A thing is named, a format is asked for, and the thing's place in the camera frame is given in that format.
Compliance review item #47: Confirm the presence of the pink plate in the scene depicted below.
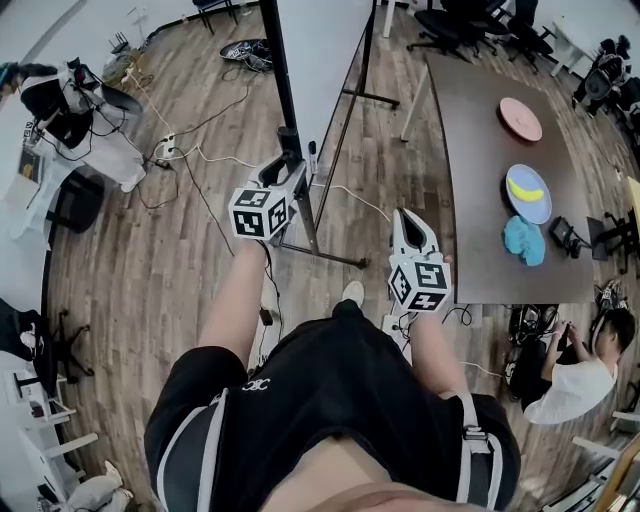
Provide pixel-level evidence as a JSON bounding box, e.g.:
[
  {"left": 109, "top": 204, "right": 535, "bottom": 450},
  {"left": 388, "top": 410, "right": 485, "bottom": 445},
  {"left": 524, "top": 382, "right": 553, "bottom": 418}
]
[{"left": 498, "top": 97, "right": 544, "bottom": 143}]

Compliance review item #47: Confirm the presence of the small black monitor device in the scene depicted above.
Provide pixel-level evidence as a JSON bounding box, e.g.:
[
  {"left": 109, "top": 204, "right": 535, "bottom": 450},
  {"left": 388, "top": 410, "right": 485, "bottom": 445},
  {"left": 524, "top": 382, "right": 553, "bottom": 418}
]
[{"left": 548, "top": 215, "right": 584, "bottom": 259}]

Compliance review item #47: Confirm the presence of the black swivel chair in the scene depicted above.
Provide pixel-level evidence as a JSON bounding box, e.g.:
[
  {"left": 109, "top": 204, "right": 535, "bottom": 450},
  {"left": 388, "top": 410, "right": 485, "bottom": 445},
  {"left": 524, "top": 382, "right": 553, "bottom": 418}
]
[{"left": 0, "top": 297, "right": 96, "bottom": 386}]

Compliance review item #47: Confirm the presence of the light blue plate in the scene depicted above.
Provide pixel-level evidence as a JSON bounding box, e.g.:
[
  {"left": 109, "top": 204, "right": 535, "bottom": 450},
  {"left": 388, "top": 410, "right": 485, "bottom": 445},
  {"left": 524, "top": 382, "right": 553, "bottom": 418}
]
[{"left": 504, "top": 163, "right": 553, "bottom": 225}]

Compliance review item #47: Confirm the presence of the black office chair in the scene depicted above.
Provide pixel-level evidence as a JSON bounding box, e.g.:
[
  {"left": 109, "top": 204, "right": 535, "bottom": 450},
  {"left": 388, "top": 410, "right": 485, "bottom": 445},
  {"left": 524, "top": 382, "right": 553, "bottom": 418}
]
[
  {"left": 407, "top": 0, "right": 506, "bottom": 64},
  {"left": 499, "top": 0, "right": 556, "bottom": 76}
]

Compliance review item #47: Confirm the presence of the black bag under table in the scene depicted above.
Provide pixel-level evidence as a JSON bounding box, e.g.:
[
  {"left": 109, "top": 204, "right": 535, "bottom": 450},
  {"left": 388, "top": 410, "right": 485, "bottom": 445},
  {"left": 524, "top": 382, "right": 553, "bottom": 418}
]
[{"left": 504, "top": 304, "right": 559, "bottom": 401}]

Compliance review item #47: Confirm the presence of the yellow table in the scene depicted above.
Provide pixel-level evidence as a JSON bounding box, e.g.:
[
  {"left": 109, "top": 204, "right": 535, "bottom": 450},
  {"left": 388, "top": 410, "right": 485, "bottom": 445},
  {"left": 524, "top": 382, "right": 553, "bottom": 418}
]
[{"left": 626, "top": 174, "right": 640, "bottom": 241}]

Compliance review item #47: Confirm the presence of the person's left forearm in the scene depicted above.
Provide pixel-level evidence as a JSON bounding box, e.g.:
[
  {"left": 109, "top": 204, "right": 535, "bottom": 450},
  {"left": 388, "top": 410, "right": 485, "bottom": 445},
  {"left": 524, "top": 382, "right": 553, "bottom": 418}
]
[{"left": 196, "top": 239, "right": 274, "bottom": 374}]

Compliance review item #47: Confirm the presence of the blue cloth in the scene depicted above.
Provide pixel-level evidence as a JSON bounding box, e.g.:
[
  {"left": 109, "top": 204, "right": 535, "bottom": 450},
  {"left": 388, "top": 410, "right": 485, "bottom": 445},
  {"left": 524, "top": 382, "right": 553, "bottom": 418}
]
[{"left": 503, "top": 215, "right": 546, "bottom": 266}]

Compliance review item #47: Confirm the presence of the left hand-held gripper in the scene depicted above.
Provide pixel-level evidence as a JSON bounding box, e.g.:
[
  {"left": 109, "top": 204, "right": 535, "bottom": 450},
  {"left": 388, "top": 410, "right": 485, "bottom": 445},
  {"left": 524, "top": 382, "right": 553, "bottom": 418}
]
[{"left": 228, "top": 155, "right": 306, "bottom": 245}]

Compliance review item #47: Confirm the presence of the dark brown table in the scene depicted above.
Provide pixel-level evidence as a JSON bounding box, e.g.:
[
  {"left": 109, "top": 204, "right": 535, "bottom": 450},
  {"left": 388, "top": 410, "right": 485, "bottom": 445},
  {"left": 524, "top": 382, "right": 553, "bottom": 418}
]
[{"left": 401, "top": 52, "right": 596, "bottom": 306}]

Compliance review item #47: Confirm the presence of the person's right forearm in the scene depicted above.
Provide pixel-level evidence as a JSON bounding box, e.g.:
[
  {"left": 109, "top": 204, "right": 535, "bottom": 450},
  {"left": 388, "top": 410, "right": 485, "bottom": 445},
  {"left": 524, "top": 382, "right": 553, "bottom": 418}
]
[{"left": 409, "top": 309, "right": 469, "bottom": 399}]

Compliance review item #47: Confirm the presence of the yellow banana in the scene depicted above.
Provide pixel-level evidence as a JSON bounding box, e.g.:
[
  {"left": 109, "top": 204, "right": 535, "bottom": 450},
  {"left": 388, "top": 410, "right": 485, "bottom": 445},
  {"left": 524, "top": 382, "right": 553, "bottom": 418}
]
[{"left": 507, "top": 179, "right": 546, "bottom": 202}]

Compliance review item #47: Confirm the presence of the black chair with star base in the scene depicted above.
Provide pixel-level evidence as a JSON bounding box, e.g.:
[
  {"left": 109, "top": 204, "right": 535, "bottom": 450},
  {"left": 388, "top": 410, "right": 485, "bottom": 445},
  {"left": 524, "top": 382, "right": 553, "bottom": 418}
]
[{"left": 585, "top": 209, "right": 640, "bottom": 274}]

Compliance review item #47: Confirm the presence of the person's black shirt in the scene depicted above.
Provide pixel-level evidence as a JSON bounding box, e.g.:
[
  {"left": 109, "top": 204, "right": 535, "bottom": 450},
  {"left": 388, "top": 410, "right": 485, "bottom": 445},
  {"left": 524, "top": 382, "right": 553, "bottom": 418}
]
[{"left": 143, "top": 302, "right": 522, "bottom": 512}]

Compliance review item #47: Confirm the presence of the white whiteboard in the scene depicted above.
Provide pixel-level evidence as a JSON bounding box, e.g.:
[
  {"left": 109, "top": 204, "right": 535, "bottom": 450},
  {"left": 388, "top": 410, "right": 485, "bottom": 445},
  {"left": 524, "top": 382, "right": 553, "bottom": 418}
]
[{"left": 258, "top": 0, "right": 401, "bottom": 269}]

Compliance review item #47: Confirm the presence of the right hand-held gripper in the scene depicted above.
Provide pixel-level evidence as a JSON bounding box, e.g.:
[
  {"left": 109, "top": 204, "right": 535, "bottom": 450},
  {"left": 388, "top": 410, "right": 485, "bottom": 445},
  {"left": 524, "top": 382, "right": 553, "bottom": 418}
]
[{"left": 387, "top": 209, "right": 452, "bottom": 314}]

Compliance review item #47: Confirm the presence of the white floor cable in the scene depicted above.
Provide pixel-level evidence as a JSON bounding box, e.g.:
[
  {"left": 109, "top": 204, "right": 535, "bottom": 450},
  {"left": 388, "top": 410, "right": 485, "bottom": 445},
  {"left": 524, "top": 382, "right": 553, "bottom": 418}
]
[{"left": 174, "top": 144, "right": 391, "bottom": 224}]

